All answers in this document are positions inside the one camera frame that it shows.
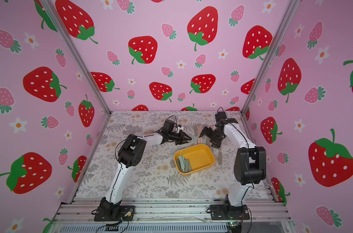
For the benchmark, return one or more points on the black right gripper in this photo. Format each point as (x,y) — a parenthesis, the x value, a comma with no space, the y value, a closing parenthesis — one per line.
(212,134)

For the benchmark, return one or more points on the yellow plastic storage box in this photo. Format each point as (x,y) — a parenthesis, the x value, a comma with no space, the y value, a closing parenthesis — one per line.
(200,158)

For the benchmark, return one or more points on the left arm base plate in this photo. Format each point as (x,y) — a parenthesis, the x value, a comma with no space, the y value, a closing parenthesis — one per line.
(124,213)

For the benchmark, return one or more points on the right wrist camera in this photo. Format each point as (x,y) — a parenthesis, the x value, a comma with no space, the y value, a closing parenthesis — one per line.
(219,116)

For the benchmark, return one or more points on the grey green folding knife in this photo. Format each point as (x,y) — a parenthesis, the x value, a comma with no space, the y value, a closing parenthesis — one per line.
(220,158)

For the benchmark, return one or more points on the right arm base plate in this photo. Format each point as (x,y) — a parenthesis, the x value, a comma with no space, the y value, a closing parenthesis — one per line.
(228,212)

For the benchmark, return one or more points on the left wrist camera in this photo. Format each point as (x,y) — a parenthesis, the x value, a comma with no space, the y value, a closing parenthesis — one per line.
(171,127)

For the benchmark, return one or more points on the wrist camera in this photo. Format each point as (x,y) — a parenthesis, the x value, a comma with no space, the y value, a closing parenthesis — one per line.
(171,127)
(219,116)

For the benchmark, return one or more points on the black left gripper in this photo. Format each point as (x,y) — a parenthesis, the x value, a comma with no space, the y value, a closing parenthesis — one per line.
(182,138)

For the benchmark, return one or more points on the aluminium frame rail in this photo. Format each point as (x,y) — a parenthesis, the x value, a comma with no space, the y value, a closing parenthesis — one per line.
(174,216)

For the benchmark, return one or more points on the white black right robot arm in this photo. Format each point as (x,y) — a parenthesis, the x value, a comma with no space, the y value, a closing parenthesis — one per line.
(250,166)

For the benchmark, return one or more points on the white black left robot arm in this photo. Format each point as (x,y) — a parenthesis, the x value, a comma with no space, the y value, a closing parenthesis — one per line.
(128,157)

